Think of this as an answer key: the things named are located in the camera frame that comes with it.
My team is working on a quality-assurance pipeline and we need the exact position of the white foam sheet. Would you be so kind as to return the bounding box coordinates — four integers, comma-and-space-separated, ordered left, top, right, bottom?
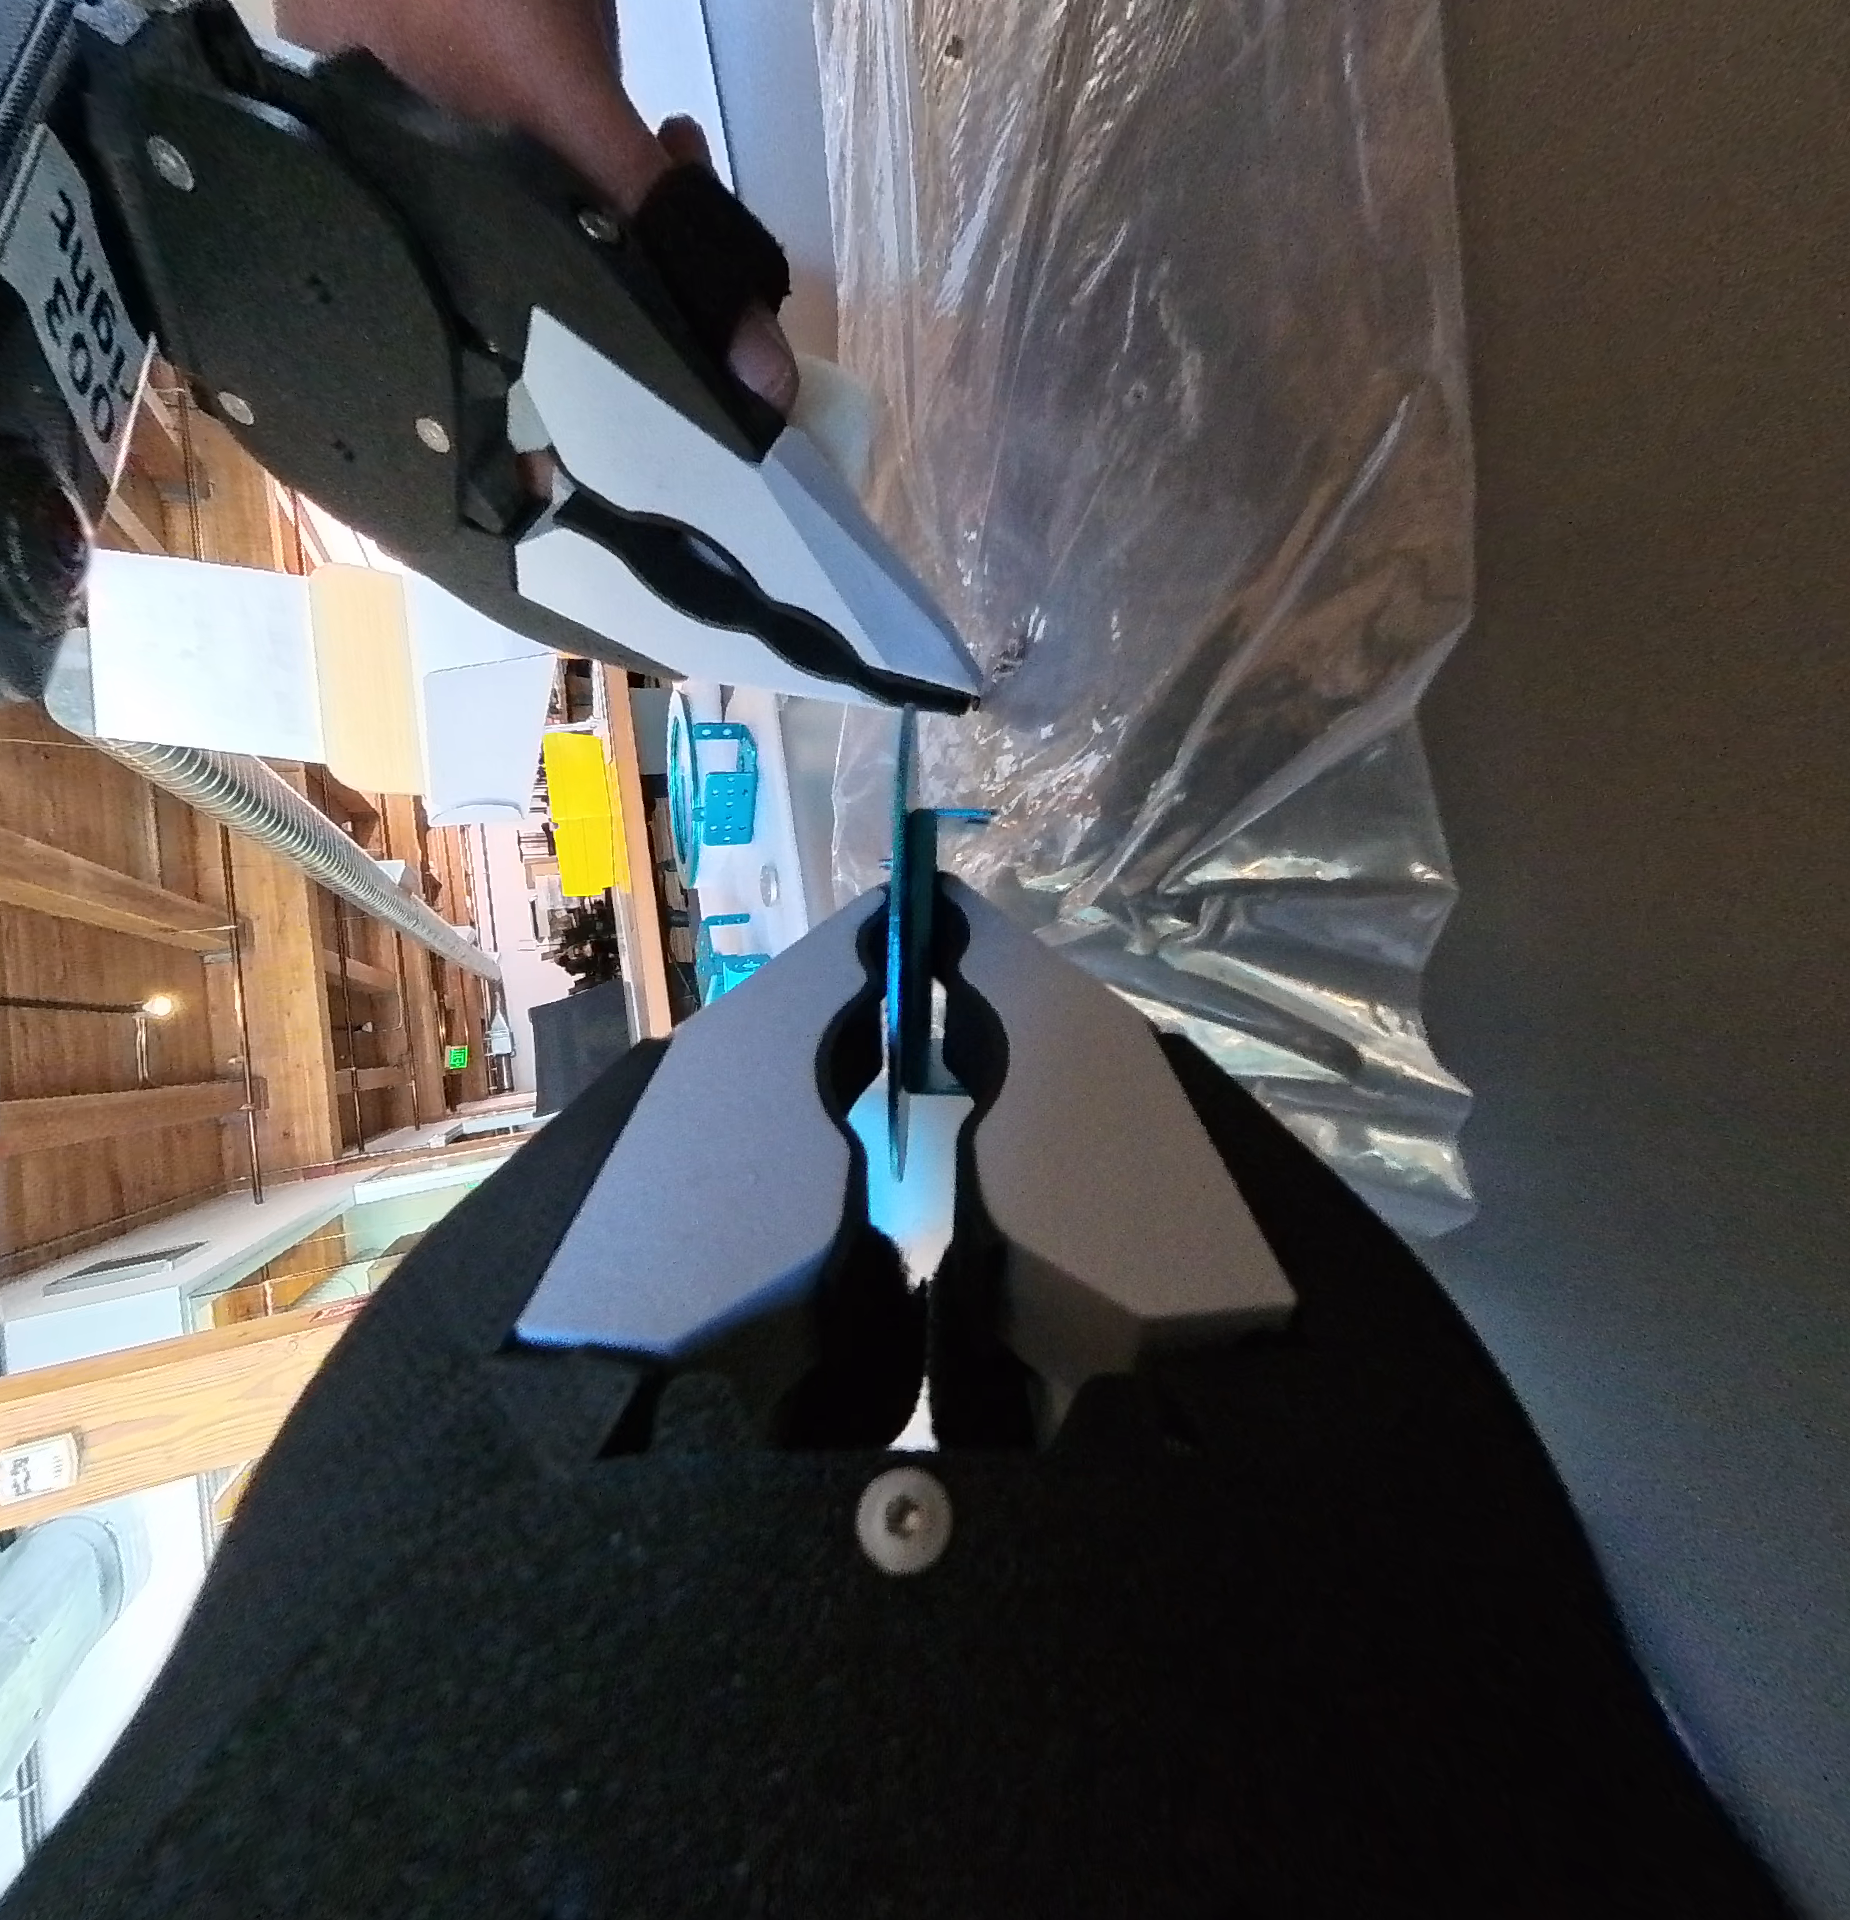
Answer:
670, 683, 844, 1006

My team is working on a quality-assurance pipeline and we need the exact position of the clear plastic bag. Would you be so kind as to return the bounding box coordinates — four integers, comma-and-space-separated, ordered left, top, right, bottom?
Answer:
813, 0, 1479, 1244

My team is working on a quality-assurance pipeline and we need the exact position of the white hanging panel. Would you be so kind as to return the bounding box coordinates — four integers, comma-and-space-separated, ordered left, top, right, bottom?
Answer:
45, 546, 325, 753

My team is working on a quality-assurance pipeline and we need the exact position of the beige hanging panel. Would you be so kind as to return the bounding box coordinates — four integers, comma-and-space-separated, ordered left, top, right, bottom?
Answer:
310, 568, 425, 797

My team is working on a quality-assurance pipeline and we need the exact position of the yellow storage bin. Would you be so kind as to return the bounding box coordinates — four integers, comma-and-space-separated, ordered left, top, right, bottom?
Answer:
542, 727, 630, 896

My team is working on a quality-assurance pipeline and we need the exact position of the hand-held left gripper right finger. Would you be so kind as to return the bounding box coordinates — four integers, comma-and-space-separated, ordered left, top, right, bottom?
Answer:
936, 870, 1298, 1394

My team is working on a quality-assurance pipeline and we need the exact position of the silver flexible duct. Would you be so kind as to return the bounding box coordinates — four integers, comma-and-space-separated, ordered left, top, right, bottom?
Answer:
114, 731, 503, 979

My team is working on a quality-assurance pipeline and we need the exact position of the white curved panel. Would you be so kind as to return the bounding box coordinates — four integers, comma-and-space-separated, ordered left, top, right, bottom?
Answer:
423, 652, 566, 828

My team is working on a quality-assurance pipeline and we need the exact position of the blue round metal plate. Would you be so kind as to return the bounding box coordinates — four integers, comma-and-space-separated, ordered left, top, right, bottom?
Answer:
873, 705, 943, 1188

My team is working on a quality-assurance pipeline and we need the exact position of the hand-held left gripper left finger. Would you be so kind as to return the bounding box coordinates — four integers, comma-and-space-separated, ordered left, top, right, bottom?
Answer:
512, 883, 888, 1362

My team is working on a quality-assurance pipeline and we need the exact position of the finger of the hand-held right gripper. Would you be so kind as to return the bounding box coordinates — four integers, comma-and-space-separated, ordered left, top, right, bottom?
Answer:
511, 500, 982, 714
503, 303, 987, 697

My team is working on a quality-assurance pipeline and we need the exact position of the large silver duct pipe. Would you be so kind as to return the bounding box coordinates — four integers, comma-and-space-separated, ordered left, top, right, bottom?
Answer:
0, 1514, 154, 1853

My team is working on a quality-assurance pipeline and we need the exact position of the person's right hand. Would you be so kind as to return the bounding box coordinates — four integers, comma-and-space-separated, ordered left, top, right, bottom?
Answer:
273, 0, 802, 421

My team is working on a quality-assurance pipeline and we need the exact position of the wide blue perforated bracket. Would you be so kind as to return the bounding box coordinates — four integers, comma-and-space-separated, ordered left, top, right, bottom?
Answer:
693, 720, 762, 890

